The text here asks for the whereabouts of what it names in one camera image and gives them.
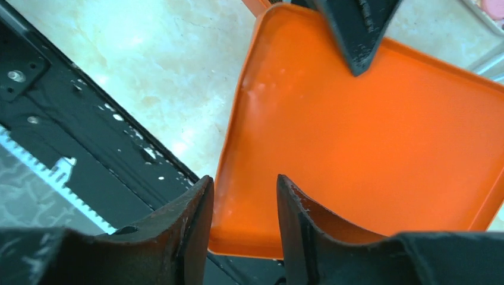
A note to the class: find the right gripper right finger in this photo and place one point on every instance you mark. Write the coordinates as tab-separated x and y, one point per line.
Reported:
319	247

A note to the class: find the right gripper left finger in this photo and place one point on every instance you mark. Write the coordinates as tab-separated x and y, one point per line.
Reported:
169	246

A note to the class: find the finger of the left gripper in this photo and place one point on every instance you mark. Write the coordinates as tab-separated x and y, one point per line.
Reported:
358	27

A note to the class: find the orange box lid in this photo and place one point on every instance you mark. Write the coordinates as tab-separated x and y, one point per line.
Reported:
412	144

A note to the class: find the orange cookie box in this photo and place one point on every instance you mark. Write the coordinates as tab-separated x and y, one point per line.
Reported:
256	7

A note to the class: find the floral tray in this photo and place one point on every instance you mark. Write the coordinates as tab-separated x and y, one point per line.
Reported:
490	63

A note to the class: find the pink cookie bottom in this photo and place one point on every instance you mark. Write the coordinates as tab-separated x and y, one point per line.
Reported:
493	8

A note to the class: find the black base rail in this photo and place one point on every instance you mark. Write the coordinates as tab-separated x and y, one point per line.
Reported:
62	134

